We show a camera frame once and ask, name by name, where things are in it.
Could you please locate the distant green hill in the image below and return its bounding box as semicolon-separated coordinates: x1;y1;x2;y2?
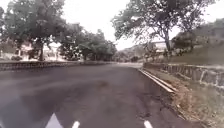
114;41;168;64

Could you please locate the dark grey asphalt road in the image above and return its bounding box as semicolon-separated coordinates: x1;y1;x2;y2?
0;62;208;128

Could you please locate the pale painted road line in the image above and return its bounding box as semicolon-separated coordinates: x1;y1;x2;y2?
138;68;178;94

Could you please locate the large spreading tree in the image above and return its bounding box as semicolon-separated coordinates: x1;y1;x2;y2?
111;0;218;54

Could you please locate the pale building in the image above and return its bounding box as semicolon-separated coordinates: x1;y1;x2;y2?
0;41;64;63

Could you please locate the robot's own part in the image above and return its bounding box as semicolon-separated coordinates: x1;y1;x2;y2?
71;120;81;128
143;119;154;128

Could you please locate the row of trees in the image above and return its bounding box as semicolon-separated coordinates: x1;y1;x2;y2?
0;0;118;63

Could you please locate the grassy slope with bushes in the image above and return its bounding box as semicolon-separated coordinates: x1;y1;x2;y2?
166;18;224;68

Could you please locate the low stone wall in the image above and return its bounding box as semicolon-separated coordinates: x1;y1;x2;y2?
0;60;116;72

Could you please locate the stone retaining wall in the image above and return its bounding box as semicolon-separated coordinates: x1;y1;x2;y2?
143;62;224;89

